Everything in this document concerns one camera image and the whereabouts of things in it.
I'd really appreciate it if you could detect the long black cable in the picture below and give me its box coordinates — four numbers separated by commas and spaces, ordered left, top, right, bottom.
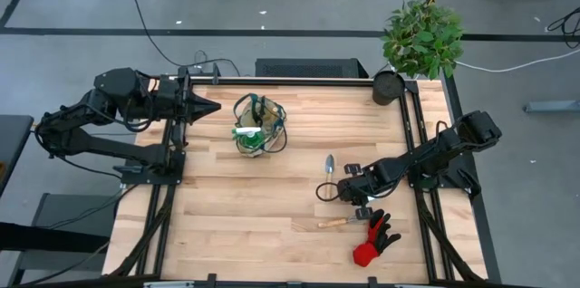
125, 0, 242, 77

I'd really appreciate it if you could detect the grey desk leg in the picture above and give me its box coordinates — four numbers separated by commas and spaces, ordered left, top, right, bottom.
524, 100, 580, 114

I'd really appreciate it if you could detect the dark grey low shelf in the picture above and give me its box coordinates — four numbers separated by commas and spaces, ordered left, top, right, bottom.
0, 192, 120, 287

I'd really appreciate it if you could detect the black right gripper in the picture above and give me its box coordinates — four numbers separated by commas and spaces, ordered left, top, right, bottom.
337, 163, 384, 221

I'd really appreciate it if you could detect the black coiled cable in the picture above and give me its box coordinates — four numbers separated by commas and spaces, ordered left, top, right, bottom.
546, 5, 580, 50

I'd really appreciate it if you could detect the green spray bottle white trigger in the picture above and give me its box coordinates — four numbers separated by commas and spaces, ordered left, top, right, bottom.
230, 125, 268, 153

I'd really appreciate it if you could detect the hand rake wooden handle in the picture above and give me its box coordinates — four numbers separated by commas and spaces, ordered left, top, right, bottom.
316, 214, 363, 230

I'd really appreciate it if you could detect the narrow wooden-handled trowel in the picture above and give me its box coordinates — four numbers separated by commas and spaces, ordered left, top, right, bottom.
324, 153, 336, 199

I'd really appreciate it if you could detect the green plant in black pot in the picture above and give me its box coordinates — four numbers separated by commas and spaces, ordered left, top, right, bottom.
372, 0, 466, 107

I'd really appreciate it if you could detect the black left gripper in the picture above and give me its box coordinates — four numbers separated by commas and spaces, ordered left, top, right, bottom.
158, 68, 222, 124

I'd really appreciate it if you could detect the white floor cable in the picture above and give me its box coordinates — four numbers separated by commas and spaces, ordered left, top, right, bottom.
454, 47, 580, 73

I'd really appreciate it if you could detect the black computer case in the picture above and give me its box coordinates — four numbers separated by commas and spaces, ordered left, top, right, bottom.
254, 57, 370, 80

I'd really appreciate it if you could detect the cream and green gardening bag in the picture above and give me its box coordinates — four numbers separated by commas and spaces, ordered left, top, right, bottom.
232, 92, 289, 158

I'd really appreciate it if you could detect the red and black garden glove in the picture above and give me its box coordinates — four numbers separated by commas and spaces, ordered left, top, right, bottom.
352, 208, 403, 268

